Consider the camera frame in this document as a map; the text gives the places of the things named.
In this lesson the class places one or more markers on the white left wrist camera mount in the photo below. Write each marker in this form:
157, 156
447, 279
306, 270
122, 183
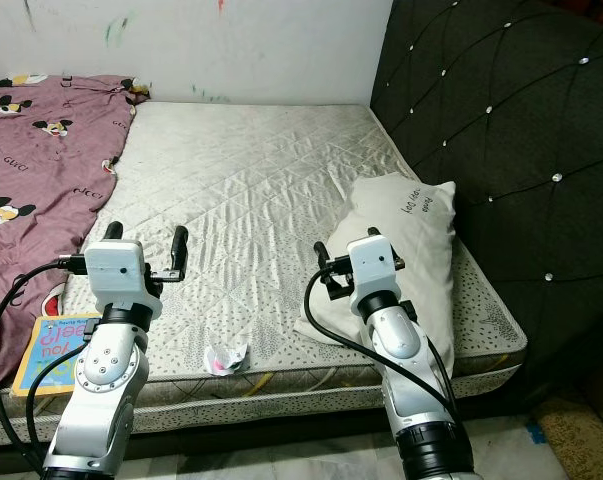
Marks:
116, 270

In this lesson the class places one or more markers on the white quilted mattress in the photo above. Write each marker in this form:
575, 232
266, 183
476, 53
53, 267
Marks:
261, 180

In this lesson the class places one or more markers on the blue tape piece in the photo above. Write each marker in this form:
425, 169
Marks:
533, 433

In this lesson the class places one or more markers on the black tufted headboard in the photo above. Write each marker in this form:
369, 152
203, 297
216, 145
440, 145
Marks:
511, 120

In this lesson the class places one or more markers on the colourful children's board book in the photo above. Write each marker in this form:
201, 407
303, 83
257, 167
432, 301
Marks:
46, 357

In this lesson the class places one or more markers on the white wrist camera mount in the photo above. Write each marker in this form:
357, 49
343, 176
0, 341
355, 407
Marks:
374, 262
116, 270

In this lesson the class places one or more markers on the dark bed base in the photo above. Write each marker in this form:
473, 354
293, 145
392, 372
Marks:
241, 425

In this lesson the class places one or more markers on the white paper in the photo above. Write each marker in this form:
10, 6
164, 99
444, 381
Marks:
226, 360

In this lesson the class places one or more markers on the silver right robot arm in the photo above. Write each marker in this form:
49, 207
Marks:
391, 335

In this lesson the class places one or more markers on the pink cartoon mouse blanket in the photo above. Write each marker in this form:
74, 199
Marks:
31, 180

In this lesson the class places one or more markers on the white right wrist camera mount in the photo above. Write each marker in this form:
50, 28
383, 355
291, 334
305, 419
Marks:
374, 262

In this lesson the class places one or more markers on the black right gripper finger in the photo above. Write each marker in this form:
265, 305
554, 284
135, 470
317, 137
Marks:
373, 233
322, 257

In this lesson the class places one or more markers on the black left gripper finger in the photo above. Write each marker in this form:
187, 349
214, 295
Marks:
113, 233
180, 248

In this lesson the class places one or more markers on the white printed pillow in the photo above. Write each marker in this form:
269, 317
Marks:
406, 210

